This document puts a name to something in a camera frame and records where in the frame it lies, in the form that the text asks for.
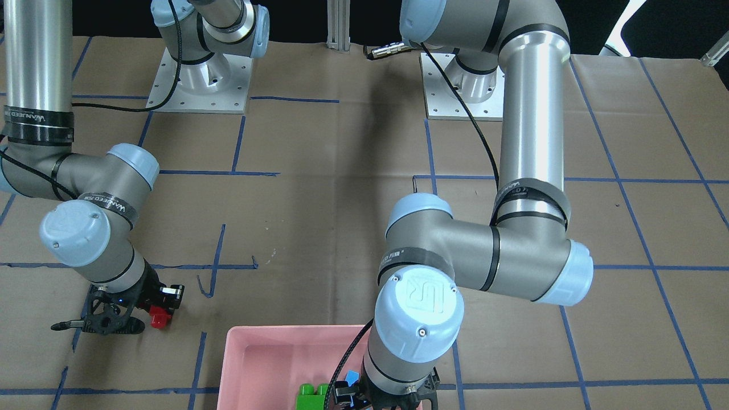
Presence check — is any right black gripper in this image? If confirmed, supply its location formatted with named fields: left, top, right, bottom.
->
left=51, top=261, right=185, bottom=335

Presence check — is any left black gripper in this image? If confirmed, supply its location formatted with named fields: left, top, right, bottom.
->
left=333, top=368, right=440, bottom=409

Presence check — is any blue toy block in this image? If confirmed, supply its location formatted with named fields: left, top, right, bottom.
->
left=345, top=370, right=361, bottom=387

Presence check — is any green toy block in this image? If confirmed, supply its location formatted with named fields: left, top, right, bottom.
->
left=294, top=383, right=329, bottom=410

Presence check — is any red toy block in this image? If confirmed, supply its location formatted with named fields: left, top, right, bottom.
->
left=149, top=305, right=174, bottom=330

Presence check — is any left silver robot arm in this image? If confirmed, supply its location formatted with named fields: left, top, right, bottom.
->
left=323, top=1, right=593, bottom=409

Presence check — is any pink plastic box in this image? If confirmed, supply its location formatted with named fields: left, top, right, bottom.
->
left=216, top=325, right=423, bottom=410

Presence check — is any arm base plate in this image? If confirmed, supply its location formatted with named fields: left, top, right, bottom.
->
left=421, top=50, right=505, bottom=121
left=156, top=54, right=255, bottom=114

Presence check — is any metal cable connector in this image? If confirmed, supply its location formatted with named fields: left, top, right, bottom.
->
left=362, top=39, right=417, bottom=62

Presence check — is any aluminium frame post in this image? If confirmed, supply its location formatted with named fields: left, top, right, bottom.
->
left=326, top=0, right=351, bottom=54

